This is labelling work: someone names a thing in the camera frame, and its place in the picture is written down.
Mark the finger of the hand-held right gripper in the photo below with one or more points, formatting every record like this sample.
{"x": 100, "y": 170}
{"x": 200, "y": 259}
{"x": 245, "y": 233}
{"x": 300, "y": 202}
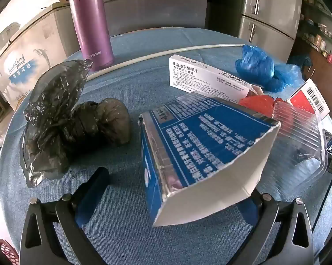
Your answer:
{"x": 330, "y": 142}

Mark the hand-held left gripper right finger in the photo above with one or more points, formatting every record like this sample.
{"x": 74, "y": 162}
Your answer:
{"x": 265, "y": 212}

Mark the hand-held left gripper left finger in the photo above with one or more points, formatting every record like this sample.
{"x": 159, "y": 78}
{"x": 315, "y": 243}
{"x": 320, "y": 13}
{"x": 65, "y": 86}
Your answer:
{"x": 94, "y": 187}

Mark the red and white medicine box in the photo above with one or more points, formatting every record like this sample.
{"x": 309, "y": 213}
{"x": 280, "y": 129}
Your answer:
{"x": 304, "y": 102}

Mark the red plastic bag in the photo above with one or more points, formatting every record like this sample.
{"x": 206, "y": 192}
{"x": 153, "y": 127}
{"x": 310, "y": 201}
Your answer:
{"x": 257, "y": 105}

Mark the torn blue cardboard box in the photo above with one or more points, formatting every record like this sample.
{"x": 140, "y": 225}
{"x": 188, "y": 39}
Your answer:
{"x": 199, "y": 138}

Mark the red plastic basket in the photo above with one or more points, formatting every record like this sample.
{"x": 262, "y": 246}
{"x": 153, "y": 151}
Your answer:
{"x": 8, "y": 254}

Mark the blue plastic bag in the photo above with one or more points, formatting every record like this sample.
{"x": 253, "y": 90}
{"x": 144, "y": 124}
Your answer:
{"x": 254, "y": 63}

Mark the clear plastic container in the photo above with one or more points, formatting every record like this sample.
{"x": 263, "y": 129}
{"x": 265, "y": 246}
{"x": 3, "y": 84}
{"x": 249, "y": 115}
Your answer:
{"x": 298, "y": 154}

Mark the dark balled plastic bag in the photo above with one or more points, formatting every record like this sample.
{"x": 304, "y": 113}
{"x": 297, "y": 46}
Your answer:
{"x": 110, "y": 121}

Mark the wooden shelf cabinet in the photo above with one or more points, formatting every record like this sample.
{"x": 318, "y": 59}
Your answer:
{"x": 320, "y": 60}

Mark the blue hanging bag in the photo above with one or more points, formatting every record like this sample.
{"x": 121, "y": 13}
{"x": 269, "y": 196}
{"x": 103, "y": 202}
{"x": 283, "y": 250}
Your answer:
{"x": 299, "y": 60}

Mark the grey translucent plastic bag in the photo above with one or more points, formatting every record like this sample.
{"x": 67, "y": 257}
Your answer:
{"x": 53, "y": 110}

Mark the long white plastic tube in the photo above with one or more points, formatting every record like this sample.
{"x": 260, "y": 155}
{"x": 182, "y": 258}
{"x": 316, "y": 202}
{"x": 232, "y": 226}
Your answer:
{"x": 144, "y": 58}

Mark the silver two-door fridge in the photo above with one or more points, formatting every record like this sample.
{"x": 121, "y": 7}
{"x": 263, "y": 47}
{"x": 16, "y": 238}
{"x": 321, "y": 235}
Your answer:
{"x": 270, "y": 13}

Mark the white chest freezer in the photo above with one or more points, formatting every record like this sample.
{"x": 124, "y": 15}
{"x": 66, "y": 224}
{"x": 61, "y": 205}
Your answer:
{"x": 30, "y": 58}

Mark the purple thermos bottle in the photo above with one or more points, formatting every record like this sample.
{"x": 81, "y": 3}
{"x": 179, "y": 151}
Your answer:
{"x": 88, "y": 27}

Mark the white rice cooker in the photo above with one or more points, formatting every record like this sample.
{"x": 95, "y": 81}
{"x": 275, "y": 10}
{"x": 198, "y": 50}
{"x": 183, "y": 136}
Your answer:
{"x": 7, "y": 34}

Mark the grey three-door fridge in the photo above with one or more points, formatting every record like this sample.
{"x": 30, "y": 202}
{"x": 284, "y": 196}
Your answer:
{"x": 155, "y": 2}

